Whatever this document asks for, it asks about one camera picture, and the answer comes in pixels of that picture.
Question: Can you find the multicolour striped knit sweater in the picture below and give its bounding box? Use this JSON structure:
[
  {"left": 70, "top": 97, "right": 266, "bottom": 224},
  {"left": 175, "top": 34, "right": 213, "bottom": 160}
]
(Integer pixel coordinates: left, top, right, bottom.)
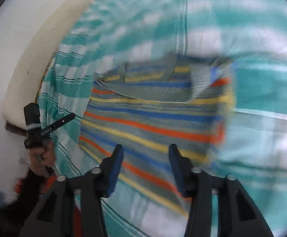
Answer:
[{"left": 78, "top": 55, "right": 233, "bottom": 214}]

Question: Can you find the person's left hand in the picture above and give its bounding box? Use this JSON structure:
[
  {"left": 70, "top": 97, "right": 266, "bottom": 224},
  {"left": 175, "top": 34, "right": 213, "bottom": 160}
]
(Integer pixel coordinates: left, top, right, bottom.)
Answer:
[{"left": 28, "top": 139, "right": 56, "bottom": 178}]

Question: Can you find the cream bed headboard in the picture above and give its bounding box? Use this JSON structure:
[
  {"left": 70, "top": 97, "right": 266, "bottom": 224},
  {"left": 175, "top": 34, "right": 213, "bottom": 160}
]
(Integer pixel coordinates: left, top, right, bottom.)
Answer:
[{"left": 2, "top": 0, "right": 92, "bottom": 130}]

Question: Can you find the teal white plaid bedspread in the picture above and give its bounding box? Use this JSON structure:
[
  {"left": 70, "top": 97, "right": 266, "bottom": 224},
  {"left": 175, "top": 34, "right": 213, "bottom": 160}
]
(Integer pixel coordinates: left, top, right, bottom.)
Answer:
[{"left": 38, "top": 0, "right": 287, "bottom": 236}]

